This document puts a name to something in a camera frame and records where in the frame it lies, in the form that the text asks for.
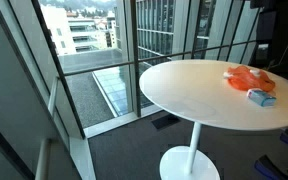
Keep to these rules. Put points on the orange plastic bag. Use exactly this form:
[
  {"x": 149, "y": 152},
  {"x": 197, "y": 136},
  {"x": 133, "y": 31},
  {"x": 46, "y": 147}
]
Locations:
[{"x": 244, "y": 81}]

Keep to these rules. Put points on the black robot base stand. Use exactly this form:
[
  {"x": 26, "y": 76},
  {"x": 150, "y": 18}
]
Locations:
[{"x": 284, "y": 30}]

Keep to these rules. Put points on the black floor vent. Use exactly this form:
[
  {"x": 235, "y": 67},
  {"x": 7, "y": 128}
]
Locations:
[{"x": 165, "y": 122}]

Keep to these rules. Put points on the metal window railing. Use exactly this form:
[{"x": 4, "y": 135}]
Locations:
[{"x": 97, "y": 68}]

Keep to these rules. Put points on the small blue carton box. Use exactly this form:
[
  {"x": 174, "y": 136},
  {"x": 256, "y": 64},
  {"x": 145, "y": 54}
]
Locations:
[{"x": 262, "y": 98}]

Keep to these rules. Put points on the white round pedestal table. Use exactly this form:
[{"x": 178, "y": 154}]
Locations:
[{"x": 190, "y": 96}]

